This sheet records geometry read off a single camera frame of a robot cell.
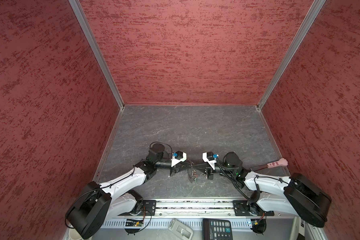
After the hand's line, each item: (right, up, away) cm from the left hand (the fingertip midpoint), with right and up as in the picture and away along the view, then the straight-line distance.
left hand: (189, 167), depth 75 cm
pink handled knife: (+57, -1, +12) cm, 58 cm away
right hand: (+2, 0, -3) cm, 3 cm away
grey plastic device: (-4, -27, -8) cm, 28 cm away
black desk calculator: (+13, -26, -9) cm, 30 cm away
